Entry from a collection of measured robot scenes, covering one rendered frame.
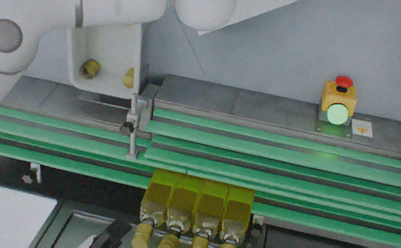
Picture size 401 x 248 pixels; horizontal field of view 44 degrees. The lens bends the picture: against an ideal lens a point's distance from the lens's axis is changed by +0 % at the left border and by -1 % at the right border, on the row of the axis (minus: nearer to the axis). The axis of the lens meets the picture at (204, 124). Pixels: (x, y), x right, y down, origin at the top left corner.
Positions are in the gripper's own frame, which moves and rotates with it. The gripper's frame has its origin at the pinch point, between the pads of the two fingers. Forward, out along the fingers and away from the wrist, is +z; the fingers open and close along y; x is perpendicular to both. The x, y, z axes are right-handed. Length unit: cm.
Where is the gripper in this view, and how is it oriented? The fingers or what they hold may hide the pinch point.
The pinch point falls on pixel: (114, 235)
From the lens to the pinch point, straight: 94.3
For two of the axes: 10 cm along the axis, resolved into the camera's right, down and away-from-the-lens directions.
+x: -7.5, -6.5, 1.4
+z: 5.0, -4.1, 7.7
